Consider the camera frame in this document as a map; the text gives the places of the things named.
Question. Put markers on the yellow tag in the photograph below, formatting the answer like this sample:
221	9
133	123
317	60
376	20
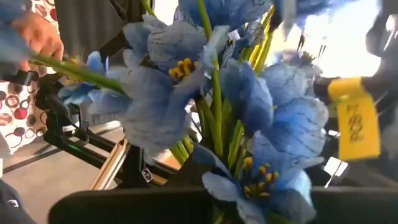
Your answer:
357	124

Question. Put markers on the person's hand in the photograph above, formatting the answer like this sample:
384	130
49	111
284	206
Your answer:
40	37

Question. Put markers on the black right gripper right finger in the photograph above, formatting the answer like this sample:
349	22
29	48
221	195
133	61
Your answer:
357	208

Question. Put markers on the white red dotted cloth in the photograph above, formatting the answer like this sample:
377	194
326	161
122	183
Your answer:
18	112

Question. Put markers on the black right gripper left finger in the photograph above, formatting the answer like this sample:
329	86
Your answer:
124	208

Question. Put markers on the dark grey fabric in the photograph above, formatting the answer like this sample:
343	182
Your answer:
87	25

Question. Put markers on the blue flower bunch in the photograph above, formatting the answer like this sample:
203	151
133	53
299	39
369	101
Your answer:
77	72
161	102

